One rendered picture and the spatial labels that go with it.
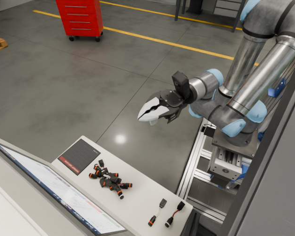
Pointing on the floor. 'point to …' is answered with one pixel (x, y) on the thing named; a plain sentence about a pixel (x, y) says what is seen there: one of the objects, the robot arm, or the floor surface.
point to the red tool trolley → (81, 18)
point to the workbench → (221, 9)
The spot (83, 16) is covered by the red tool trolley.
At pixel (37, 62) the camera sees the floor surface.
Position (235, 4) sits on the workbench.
